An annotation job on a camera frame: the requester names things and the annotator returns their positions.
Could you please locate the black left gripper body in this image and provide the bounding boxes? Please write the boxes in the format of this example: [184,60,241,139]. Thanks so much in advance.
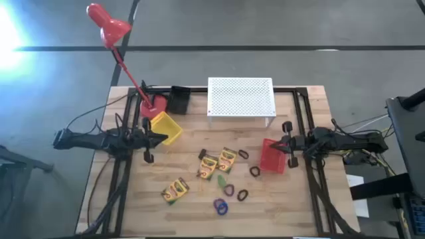
[139,116,159,164]

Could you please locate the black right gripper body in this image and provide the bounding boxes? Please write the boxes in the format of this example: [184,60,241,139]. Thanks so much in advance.
[281,121,301,169]

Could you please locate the yellow plastic basket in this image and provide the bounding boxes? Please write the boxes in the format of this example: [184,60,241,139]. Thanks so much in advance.
[149,111,184,146]

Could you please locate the red plastic basket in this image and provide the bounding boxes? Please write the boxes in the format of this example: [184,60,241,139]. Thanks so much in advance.
[259,137,287,175]

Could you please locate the black plastic basket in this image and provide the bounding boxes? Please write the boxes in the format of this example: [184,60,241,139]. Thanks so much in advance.
[167,85,192,116]

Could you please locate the yellow green crayon box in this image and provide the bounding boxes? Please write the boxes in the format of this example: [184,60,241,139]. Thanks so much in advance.
[217,147,238,175]
[161,177,191,206]
[196,153,219,181]

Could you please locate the red desk lamp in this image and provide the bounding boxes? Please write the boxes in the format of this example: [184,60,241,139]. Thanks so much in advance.
[85,2,169,120]

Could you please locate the white perforated metal shelf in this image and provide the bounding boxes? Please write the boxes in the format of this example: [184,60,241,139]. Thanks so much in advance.
[207,76,277,129]

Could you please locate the white paper sheet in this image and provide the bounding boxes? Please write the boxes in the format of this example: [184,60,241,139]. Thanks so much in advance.
[346,174,370,219]

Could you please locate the black flat bar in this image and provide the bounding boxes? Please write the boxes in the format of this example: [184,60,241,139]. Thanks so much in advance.
[349,172,414,201]

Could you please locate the dark grey monitor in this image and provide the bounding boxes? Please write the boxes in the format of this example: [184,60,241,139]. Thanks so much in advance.
[386,88,425,200]

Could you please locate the grey metal stand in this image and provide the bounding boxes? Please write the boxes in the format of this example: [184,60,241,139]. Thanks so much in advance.
[0,145,54,239]

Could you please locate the backlit keyboard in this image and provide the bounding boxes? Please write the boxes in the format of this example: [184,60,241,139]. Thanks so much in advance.
[406,194,425,236]

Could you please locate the thin black cable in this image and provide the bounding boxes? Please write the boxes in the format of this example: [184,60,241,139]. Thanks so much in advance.
[64,94,130,130]

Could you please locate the black aluminium table frame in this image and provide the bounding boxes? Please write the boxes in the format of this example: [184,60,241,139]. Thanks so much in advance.
[81,85,361,237]

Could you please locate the tangle of loose cables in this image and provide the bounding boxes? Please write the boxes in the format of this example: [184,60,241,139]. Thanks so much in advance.
[331,114,399,177]

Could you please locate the black cable bundle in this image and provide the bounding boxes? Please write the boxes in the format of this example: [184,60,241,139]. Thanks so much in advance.
[310,165,353,235]
[82,155,132,235]

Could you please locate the thin brown cable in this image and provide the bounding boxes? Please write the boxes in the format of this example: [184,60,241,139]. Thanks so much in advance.
[87,157,112,228]

